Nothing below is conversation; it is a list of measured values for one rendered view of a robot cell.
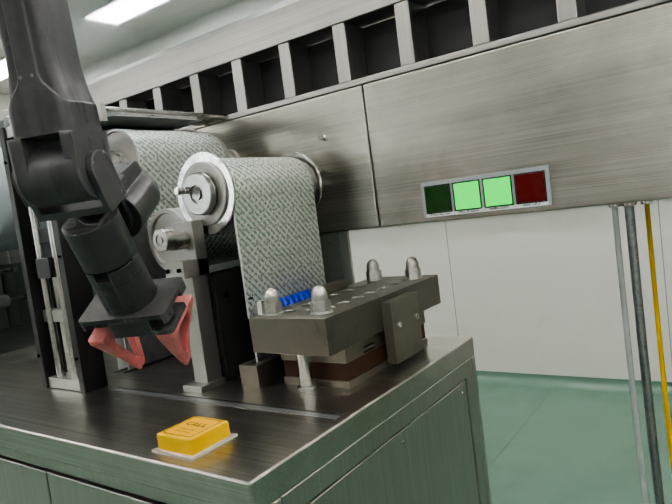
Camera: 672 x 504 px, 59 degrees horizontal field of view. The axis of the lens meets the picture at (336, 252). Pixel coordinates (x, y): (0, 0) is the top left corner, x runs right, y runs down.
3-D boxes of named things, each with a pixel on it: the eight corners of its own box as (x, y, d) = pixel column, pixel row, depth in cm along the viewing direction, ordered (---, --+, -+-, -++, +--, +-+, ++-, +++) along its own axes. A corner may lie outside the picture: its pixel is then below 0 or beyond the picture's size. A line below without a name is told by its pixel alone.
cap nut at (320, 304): (305, 315, 95) (302, 287, 94) (319, 310, 98) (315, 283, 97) (324, 315, 93) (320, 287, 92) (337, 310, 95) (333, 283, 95)
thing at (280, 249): (247, 318, 105) (233, 215, 103) (325, 292, 124) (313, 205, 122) (249, 318, 105) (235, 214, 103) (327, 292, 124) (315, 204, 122)
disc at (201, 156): (183, 237, 111) (171, 158, 110) (185, 237, 111) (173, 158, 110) (239, 231, 102) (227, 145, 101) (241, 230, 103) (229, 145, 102)
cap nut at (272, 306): (258, 316, 99) (254, 290, 99) (272, 311, 102) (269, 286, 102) (274, 316, 97) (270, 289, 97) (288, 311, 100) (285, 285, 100)
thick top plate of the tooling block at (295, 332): (253, 352, 100) (248, 317, 99) (375, 303, 132) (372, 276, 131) (329, 357, 90) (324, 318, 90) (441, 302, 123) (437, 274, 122)
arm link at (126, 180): (4, 172, 54) (86, 159, 53) (63, 123, 64) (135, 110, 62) (63, 275, 61) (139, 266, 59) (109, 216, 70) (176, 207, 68)
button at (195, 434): (158, 450, 80) (155, 433, 80) (197, 430, 86) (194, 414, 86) (192, 458, 76) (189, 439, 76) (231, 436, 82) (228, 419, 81)
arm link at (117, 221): (45, 229, 56) (98, 222, 55) (78, 193, 62) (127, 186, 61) (77, 285, 60) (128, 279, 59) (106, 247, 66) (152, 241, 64)
